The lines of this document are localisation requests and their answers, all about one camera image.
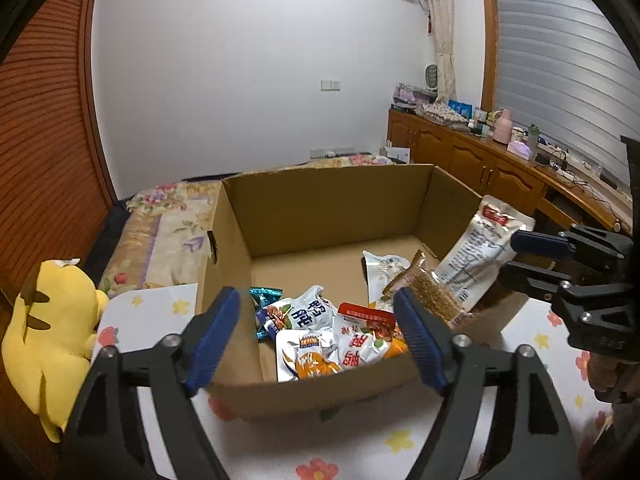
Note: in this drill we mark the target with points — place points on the person's right hand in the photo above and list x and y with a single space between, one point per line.
602 370

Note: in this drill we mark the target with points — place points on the floral quilt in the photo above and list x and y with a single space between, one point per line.
160 230

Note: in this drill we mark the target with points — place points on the white red shrimp snack packet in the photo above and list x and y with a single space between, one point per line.
365 340

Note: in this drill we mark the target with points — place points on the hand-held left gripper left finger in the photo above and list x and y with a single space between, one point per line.
215 340

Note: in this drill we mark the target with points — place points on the small white box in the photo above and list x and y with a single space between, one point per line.
397 154

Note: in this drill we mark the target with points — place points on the wooden louvered wardrobe door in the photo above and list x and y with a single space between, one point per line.
45 135

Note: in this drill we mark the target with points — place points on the small desk fan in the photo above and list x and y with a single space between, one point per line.
431 76

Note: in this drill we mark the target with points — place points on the wooden desk cabinet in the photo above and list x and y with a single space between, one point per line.
500 170

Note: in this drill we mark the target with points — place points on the pink bottle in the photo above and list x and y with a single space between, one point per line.
502 127

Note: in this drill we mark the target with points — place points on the white wall switch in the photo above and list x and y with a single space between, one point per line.
330 84

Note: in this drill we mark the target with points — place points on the grey window blind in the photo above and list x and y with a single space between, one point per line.
565 60

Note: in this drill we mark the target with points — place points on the beige curtain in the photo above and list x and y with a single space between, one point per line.
444 25

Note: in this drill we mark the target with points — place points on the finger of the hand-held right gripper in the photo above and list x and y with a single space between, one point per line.
540 244
530 277

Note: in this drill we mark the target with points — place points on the folded clothes pile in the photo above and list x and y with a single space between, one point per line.
407 95

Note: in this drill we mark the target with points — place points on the teal candy packet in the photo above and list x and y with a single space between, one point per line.
265 297

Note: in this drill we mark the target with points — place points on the wall socket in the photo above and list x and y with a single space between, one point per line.
332 151

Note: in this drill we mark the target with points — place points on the white floral strawberry blanket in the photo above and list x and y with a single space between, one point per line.
525 330

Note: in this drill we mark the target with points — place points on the white barcode snack packet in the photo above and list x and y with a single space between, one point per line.
475 255

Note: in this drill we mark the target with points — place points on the silver orange snack packet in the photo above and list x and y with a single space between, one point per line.
310 360

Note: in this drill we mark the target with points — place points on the purple tissue box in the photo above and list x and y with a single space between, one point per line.
522 149

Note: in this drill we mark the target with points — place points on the brown grain bar clear wrapper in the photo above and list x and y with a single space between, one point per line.
430 292

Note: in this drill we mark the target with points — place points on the brown cardboard box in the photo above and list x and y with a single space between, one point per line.
320 220

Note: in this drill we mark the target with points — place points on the white power strip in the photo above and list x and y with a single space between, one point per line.
565 172

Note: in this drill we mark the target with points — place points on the green cap bottle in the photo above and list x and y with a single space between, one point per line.
533 135

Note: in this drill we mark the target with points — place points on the floral fabric bundle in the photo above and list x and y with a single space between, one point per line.
442 112

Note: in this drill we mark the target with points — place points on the white blue snack packet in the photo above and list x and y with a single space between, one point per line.
310 310

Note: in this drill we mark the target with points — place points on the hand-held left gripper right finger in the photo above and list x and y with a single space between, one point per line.
417 340

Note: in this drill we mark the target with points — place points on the yellow plush toy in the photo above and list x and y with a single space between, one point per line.
50 330

